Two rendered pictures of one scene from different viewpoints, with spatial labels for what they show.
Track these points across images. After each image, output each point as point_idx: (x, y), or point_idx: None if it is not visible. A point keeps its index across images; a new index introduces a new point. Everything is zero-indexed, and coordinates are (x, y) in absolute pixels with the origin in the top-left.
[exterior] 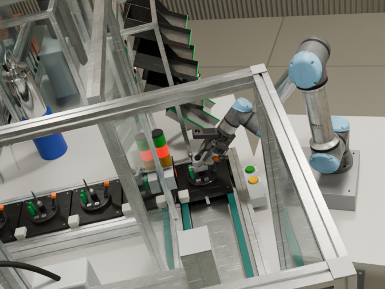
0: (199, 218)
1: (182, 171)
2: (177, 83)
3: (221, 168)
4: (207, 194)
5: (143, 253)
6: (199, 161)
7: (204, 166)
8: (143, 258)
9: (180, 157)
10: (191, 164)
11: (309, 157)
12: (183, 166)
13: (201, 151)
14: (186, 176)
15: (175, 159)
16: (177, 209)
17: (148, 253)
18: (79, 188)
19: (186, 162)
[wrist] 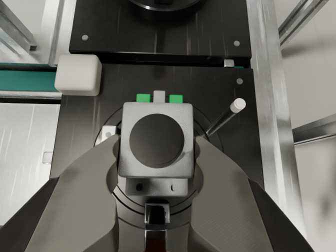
0: (22, 124)
1: (213, 88)
2: None
3: (181, 248)
4: (52, 162)
5: (28, 1)
6: (101, 148)
7: (126, 179)
8: (14, 0)
9: (325, 111)
10: (242, 126)
11: None
12: (244, 94)
13: (201, 182)
14: (183, 99)
15: (320, 97)
16: (45, 56)
17: (25, 9)
18: None
19: (265, 111)
